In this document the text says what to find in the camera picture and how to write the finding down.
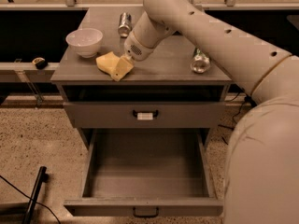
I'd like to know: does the green soda can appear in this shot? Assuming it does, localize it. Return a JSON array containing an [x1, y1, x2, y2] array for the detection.
[[191, 48, 210, 74]]

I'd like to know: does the black cable right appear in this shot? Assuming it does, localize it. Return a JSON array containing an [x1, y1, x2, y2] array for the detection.
[[217, 91, 255, 147]]

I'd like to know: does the black cable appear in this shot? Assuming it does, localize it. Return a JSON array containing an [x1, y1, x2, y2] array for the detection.
[[217, 91, 255, 147], [0, 175, 62, 224]]

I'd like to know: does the silver can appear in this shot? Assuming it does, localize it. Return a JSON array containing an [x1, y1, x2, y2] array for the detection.
[[118, 12, 132, 38]]

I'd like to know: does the white bowl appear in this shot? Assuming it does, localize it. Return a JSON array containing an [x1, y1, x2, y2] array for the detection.
[[65, 28, 103, 58]]

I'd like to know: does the black bar lower left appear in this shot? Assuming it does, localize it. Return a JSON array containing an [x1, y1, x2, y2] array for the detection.
[[21, 166, 48, 224]]

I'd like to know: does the open grey bottom drawer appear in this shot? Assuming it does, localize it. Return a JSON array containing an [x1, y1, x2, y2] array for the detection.
[[64, 129, 223, 218]]

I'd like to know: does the yellow sponge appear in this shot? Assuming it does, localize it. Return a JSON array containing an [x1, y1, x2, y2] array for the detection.
[[96, 52, 120, 75]]

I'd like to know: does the small black yellow object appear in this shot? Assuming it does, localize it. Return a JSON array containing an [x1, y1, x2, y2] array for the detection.
[[32, 57, 48, 70]]

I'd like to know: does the grey drawer cabinet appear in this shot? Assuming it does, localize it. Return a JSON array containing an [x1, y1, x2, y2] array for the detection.
[[50, 5, 236, 151]]

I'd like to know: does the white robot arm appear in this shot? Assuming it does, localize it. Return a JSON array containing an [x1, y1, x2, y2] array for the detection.
[[125, 0, 299, 224]]

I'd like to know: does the closed grey upper drawer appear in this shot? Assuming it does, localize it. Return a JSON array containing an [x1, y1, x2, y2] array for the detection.
[[64, 102, 224, 128]]

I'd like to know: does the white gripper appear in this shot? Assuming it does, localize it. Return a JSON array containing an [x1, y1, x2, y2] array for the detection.
[[111, 12, 175, 81]]

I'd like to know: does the black cable lower left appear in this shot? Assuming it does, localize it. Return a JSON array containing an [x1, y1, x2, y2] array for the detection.
[[0, 175, 62, 224]]

